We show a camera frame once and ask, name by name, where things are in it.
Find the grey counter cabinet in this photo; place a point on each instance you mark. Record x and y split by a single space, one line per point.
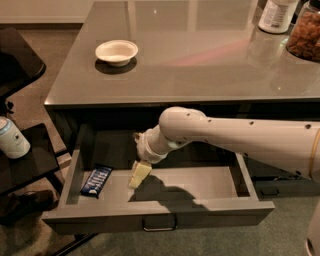
205 54

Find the blue rxbar blueberry bar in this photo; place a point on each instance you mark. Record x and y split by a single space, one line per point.
96 181

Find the white plastic bottle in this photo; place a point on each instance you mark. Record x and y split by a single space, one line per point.
277 16

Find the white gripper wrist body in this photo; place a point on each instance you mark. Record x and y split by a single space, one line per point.
145 149

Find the metal drawer handle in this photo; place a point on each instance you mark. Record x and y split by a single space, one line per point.
158 223

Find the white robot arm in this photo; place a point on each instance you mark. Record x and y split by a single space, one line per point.
293 146

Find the dark shoe on floor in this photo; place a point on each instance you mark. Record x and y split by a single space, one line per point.
14 207

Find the closed grey lower drawer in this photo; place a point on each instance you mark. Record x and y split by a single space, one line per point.
273 183

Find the white paper bowl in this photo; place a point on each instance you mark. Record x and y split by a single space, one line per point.
116 53

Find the white can with label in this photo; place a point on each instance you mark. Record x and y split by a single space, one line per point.
12 142

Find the glass jar of snacks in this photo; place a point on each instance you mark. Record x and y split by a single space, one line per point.
304 40

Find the open grey top drawer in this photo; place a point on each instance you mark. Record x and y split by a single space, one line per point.
203 186

